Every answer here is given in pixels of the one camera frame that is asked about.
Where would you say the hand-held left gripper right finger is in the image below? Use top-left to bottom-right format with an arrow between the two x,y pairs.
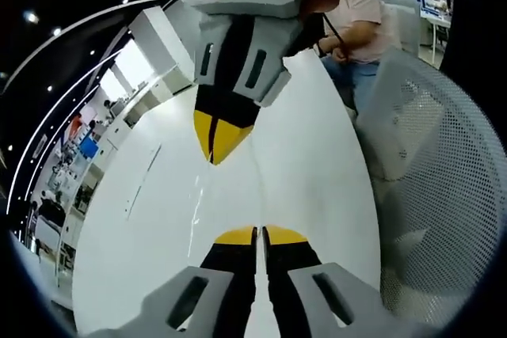
261,225 -> 387,338

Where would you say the black cable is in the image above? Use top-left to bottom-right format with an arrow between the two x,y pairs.
321,12 -> 352,64

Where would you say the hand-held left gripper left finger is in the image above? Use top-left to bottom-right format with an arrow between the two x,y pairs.
138,226 -> 258,338

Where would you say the white mesh office chair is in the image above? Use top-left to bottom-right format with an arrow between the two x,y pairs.
354,47 -> 506,329

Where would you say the blue box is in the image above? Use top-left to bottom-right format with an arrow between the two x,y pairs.
78,135 -> 99,160

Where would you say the clear food packaging bag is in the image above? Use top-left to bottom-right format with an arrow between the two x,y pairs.
189,143 -> 269,244

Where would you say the row of white desks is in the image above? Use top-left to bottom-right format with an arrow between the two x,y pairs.
105,70 -> 197,145

